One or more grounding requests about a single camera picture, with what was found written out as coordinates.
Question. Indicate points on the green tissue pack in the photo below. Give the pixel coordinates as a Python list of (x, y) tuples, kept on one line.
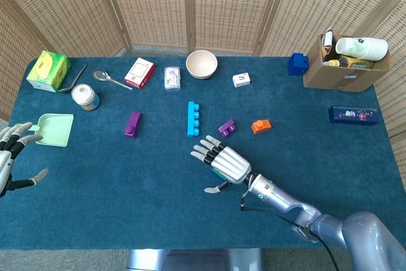
[(47, 71)]

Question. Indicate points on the orange one-stud block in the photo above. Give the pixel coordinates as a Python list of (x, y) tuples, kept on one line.
[(261, 126)]

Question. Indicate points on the light blue long block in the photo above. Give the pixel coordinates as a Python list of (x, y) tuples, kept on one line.
[(191, 118)]

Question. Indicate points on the teal table cloth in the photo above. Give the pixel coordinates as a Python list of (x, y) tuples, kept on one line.
[(127, 214)]

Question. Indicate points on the brown cardboard box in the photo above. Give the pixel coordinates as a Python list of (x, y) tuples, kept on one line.
[(336, 79)]

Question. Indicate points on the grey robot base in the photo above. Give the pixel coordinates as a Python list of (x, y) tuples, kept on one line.
[(190, 260)]

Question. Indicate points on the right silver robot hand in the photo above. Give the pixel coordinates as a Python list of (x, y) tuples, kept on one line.
[(230, 164)]

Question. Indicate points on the beige bowl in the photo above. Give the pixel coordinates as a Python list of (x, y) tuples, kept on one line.
[(201, 64)]

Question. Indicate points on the metal spoon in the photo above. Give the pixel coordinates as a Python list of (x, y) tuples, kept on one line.
[(101, 75)]

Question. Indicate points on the small white box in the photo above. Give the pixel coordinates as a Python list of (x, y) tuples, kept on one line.
[(241, 80)]

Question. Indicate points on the green two-stud block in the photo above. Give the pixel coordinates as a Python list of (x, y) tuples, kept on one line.
[(215, 172)]

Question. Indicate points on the dark blue printed long box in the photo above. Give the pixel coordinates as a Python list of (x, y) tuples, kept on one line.
[(353, 115)]

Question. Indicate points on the stack of paper cups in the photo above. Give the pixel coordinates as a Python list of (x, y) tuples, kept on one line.
[(361, 48)]

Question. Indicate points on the mint green dustpan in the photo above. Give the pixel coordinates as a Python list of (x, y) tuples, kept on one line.
[(57, 131)]

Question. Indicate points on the snack packet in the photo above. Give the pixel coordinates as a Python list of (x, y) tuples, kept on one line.
[(326, 42)]

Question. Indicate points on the small purple two-stud block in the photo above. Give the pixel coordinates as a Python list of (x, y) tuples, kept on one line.
[(226, 127)]

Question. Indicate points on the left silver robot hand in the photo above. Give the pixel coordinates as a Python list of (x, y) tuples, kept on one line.
[(4, 166)]

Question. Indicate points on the wicker folding screen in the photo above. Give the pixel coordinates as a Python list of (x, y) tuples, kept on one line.
[(158, 4)]

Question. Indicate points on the clear plastic card case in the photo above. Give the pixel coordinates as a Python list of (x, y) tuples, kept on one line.
[(172, 78)]

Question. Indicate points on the yellow drink bottle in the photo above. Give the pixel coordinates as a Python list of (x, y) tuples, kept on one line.
[(352, 62)]

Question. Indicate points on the glass jar with white lid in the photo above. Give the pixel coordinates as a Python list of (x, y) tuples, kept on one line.
[(83, 95)]

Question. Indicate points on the purple curved one-stud block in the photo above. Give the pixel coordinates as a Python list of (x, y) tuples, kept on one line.
[(133, 125)]

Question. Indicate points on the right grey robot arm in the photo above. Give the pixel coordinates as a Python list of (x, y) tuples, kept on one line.
[(285, 201)]

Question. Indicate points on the red and white box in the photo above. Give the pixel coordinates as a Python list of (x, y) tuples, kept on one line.
[(139, 72)]

